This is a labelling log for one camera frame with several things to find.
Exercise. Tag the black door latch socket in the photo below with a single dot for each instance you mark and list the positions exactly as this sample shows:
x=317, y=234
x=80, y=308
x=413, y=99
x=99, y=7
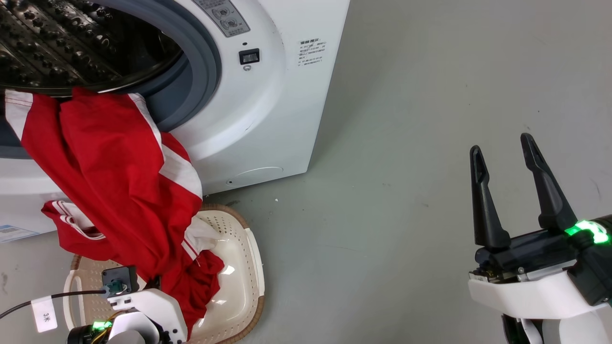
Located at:
x=249, y=56

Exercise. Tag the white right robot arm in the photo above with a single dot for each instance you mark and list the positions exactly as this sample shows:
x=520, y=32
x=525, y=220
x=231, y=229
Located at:
x=573, y=332

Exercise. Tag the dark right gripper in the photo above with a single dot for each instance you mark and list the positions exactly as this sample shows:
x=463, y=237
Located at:
x=535, y=253

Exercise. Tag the grey warning sticker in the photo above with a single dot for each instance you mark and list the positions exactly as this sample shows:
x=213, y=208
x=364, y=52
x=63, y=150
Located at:
x=224, y=16

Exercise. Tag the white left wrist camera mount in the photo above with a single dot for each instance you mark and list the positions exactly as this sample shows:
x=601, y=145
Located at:
x=153, y=306

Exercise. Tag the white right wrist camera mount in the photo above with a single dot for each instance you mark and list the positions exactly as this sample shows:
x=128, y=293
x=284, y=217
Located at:
x=526, y=296

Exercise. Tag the cream plastic laundry basket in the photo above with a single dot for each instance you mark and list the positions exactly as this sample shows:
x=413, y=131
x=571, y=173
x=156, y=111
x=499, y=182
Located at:
x=239, y=282

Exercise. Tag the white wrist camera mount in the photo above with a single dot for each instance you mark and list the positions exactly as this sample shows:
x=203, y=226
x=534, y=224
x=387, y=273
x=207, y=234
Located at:
x=526, y=296
x=153, y=306

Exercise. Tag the white text label sticker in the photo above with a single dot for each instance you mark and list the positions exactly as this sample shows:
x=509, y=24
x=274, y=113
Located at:
x=312, y=51

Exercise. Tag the blue energy label sticker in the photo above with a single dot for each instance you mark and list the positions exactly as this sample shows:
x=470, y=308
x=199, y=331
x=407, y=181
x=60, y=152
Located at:
x=14, y=233

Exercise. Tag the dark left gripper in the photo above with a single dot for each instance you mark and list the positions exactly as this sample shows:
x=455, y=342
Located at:
x=91, y=334

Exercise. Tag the red garment with white stripes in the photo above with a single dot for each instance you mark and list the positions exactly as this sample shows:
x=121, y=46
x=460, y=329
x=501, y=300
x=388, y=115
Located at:
x=114, y=181

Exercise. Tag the grey rubber door gasket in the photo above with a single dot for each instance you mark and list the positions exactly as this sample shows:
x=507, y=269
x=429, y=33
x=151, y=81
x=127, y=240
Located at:
x=203, y=71

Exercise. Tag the round white filter cover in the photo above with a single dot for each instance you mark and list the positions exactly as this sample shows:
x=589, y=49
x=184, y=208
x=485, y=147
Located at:
x=255, y=176

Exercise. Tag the white front-load washing machine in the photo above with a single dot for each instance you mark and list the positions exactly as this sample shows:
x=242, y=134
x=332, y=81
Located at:
x=267, y=124

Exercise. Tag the stainless steel washing machine drum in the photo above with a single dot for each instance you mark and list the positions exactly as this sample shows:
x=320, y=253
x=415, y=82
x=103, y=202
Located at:
x=71, y=43

